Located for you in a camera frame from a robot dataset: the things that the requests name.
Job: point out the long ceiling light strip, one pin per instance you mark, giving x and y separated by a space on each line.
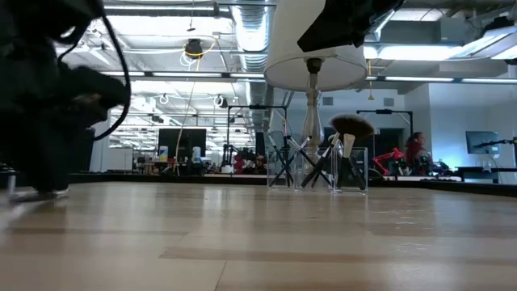
182 74
424 79

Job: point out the clear acrylic brush organizer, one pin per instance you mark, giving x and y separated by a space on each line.
361 155

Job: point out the ribbed silver ceiling duct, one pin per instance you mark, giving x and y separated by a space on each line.
252 32

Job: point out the thin black makeup brush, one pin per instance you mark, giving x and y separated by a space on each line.
297 153
281 160
358 175
319 172

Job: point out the white wipes canister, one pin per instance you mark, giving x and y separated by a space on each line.
196 154
163 154

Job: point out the wall-mounted grey monitor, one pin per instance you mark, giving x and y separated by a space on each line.
482 141

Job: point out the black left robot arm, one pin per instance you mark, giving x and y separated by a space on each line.
32 121

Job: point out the black background desk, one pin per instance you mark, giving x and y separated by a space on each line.
484 169

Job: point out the black powder brush silver ferrule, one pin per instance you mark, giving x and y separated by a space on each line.
351 125

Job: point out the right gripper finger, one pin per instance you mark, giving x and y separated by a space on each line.
319 38

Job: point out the black overhead rig frame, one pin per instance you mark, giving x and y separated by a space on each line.
383 111
258 107

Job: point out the person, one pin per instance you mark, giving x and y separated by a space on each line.
416 149

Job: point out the white table lamp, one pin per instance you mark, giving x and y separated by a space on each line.
291 48

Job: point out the black standing monitor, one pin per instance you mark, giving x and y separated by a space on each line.
182 141

